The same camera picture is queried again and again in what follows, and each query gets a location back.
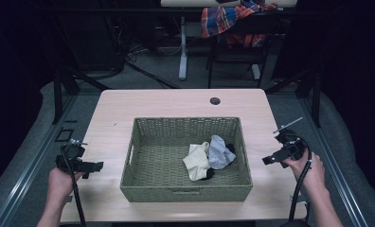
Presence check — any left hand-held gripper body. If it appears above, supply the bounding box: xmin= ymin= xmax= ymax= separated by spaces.
xmin=55 ymin=138 xmax=97 ymax=175

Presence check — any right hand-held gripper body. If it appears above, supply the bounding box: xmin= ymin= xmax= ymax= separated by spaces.
xmin=272 ymin=116 xmax=309 ymax=164

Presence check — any light blue sock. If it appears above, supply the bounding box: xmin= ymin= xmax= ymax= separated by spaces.
xmin=207 ymin=134 xmax=237 ymax=171

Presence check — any green woven basket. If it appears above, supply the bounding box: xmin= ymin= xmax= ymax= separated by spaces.
xmin=119 ymin=116 xmax=254 ymax=203

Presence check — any black sock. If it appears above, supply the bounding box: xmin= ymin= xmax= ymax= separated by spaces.
xmin=200 ymin=143 xmax=238 ymax=182

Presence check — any cream sock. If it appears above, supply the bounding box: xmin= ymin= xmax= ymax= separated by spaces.
xmin=182 ymin=141 xmax=212 ymax=183

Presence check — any person's right hand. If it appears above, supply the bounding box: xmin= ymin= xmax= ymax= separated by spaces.
xmin=283 ymin=150 xmax=327 ymax=194

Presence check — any person's left hand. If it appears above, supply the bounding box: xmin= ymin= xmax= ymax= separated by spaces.
xmin=47 ymin=166 xmax=86 ymax=205

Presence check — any light wooden table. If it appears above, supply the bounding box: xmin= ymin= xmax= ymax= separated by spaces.
xmin=60 ymin=88 xmax=309 ymax=223

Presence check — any black metal stand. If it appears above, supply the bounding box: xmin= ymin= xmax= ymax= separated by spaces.
xmin=264 ymin=67 xmax=322 ymax=129
xmin=51 ymin=67 xmax=111 ymax=125

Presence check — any black chair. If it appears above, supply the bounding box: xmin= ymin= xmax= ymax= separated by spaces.
xmin=205 ymin=12 xmax=287 ymax=90

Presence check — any white desk leg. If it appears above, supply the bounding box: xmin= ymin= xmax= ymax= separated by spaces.
xmin=177 ymin=15 xmax=189 ymax=81

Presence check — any plaid cloth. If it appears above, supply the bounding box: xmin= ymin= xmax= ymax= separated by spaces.
xmin=200 ymin=0 xmax=278 ymax=48

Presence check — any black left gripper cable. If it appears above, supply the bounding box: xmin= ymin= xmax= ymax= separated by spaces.
xmin=60 ymin=148 xmax=88 ymax=227

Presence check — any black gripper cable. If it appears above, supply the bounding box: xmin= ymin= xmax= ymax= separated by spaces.
xmin=60 ymin=148 xmax=88 ymax=227
xmin=287 ymin=134 xmax=313 ymax=223

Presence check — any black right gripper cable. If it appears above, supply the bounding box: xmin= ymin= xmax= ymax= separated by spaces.
xmin=287 ymin=134 xmax=313 ymax=223

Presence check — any silver floor rail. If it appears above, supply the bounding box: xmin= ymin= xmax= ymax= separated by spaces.
xmin=297 ymin=94 xmax=369 ymax=227
xmin=0 ymin=94 xmax=80 ymax=227

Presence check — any black floor cable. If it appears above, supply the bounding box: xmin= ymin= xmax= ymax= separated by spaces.
xmin=124 ymin=61 xmax=181 ymax=90

